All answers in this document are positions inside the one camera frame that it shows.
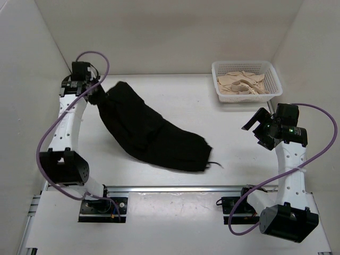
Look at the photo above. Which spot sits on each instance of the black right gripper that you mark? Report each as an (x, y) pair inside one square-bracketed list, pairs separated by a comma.
[(262, 117)]

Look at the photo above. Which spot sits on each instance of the silver front aluminium rail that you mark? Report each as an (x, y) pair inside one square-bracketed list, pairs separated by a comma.
[(202, 188)]

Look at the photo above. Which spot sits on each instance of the white plastic basket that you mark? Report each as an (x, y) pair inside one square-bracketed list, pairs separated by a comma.
[(271, 81)]

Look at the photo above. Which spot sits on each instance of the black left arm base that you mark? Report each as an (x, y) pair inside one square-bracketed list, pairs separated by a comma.
[(103, 211)]

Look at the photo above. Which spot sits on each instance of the silver aluminium rail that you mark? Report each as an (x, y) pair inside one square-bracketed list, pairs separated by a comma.
[(202, 188), (271, 106)]

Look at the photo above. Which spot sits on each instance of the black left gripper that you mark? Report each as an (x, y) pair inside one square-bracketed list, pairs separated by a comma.
[(102, 98)]

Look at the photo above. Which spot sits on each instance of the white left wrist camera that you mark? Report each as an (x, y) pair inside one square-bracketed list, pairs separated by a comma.
[(94, 73)]

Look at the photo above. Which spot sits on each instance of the silver right aluminium rail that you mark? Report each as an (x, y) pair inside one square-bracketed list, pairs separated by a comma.
[(271, 106)]

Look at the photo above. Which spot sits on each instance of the black trousers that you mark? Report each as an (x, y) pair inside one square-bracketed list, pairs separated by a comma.
[(146, 136)]

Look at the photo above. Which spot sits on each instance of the beige trousers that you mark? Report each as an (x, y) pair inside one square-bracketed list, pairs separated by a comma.
[(242, 83)]

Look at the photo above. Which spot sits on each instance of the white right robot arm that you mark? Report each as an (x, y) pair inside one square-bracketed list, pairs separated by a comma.
[(288, 216)]

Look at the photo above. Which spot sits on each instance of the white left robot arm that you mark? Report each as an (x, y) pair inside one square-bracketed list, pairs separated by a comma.
[(60, 163)]

